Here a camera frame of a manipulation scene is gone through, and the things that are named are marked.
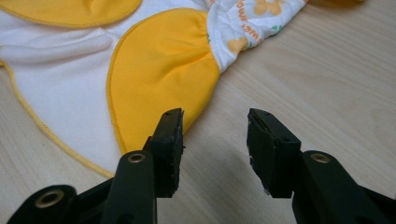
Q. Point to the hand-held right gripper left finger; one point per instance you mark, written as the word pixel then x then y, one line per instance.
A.
pixel 165 155

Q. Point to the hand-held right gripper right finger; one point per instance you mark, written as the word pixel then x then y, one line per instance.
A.
pixel 274 155

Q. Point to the yellow and white baby garment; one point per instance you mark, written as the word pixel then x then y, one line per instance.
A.
pixel 149 71

